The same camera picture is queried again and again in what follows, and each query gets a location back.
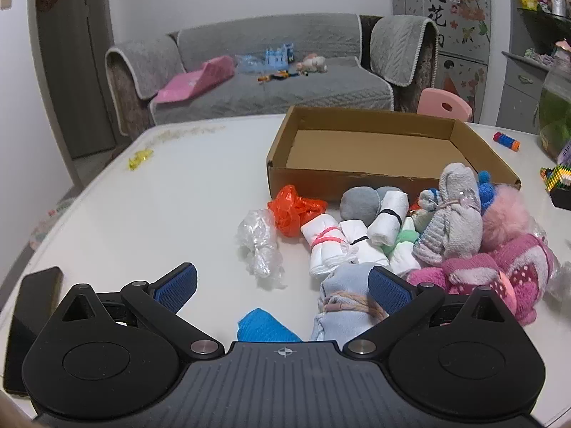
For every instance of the small black box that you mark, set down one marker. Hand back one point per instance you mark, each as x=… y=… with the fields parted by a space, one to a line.
x=562 y=197

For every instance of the white desktop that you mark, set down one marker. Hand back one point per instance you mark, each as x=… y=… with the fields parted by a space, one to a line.
x=178 y=214

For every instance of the brown cardboard box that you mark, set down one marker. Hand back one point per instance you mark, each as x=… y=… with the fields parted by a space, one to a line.
x=357 y=151

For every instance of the white sock roll pink band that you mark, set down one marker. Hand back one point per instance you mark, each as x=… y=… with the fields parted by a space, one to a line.
x=321 y=236

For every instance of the pink plastic chair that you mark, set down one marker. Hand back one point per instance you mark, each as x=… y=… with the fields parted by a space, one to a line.
x=435 y=102

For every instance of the black phone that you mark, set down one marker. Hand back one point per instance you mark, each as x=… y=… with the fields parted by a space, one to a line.
x=31 y=312

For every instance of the green white sock roll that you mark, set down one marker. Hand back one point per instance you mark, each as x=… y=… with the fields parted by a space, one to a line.
x=403 y=240

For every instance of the orange plastic bag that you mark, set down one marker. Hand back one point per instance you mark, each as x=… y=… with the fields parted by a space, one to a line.
x=290 y=209

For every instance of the grey sock ball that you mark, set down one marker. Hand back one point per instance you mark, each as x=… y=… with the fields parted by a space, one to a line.
x=357 y=203
x=386 y=191

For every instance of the purple basket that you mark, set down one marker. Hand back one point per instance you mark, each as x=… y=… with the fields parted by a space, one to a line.
x=565 y=151

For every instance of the small trinkets pile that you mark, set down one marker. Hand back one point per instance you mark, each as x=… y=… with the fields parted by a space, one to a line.
x=539 y=57

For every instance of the grey covered sofa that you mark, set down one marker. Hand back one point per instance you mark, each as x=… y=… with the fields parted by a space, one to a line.
x=290 y=93

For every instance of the floral decal fridge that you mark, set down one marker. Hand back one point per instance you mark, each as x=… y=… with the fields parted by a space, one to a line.
x=459 y=9

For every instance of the yellow crumpled wrapper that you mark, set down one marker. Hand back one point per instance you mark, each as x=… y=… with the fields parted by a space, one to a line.
x=139 y=160

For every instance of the glass wall shelf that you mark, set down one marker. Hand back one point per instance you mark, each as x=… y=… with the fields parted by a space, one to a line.
x=544 y=26

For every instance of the blue pompom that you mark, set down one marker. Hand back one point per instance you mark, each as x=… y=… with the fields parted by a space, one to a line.
x=486 y=189

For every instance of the scattered toy blocks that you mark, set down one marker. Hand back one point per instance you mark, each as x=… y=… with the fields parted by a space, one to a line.
x=279 y=76

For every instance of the colourful toy block bar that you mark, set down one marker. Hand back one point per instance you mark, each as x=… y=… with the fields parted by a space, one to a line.
x=506 y=141

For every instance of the bright blue cloth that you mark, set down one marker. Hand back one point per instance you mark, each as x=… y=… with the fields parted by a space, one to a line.
x=263 y=326

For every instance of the blue toy castle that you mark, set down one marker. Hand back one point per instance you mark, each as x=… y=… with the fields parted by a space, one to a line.
x=279 y=58

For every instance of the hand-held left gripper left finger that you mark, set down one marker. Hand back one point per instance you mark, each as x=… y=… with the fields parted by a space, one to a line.
x=176 y=286

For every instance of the floral round mat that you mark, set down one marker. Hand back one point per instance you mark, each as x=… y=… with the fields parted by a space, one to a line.
x=49 y=223

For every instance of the pink fleece sock bundle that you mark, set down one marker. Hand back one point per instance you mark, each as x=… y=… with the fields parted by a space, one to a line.
x=513 y=267

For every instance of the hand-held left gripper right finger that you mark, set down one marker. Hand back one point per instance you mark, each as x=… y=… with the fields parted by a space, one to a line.
x=389 y=292

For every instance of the colourful toy block stack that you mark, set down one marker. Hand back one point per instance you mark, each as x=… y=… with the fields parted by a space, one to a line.
x=555 y=174

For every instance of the clear blue plastic packaging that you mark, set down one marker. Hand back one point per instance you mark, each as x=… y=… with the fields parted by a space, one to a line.
x=250 y=61

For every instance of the white sock roll black band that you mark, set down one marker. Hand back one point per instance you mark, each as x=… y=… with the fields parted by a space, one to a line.
x=357 y=232
x=388 y=218

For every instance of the glass fish tank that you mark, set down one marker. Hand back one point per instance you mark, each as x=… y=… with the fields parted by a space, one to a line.
x=555 y=107

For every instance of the grey door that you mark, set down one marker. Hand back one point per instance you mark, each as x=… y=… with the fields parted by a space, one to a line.
x=76 y=76

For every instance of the white pink plush toy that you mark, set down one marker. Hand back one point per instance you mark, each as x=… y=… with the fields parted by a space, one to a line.
x=312 y=63

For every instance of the clear plastic bag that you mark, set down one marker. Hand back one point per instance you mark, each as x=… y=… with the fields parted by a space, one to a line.
x=560 y=278
x=258 y=240

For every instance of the pink paper bag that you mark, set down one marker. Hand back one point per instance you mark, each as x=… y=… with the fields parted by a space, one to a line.
x=192 y=82

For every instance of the pink fluffy pompom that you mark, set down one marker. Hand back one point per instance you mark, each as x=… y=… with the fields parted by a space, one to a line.
x=506 y=218

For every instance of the grey cabinet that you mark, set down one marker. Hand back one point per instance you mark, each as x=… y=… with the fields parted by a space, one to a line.
x=517 y=98

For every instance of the light blue sock bundle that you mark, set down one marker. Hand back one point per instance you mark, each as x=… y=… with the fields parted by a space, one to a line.
x=343 y=285

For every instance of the pale grey sock bundle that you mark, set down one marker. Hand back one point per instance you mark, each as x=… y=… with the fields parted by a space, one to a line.
x=450 y=223

